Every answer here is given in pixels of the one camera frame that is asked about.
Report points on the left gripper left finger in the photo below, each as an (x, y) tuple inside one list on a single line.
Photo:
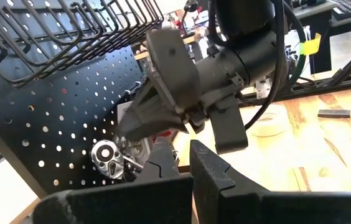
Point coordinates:
[(161, 161)]

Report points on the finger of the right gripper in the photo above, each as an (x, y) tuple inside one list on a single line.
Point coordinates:
[(150, 126), (153, 107)]

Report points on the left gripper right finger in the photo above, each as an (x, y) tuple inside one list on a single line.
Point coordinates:
[(209, 183)]

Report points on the black pegboard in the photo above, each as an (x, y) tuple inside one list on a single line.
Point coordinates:
[(51, 109)]

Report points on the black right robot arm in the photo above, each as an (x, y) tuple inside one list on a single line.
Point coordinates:
[(244, 56)]

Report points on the white tape roll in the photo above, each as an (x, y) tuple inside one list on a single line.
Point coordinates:
[(256, 127)]

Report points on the dark grey rectangular block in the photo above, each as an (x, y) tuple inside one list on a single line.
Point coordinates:
[(334, 113)]

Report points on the black desk with keyboard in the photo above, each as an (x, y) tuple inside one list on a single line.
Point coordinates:
[(318, 12)]

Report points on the black aluminium table frame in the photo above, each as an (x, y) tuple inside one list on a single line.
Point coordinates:
[(334, 84)]

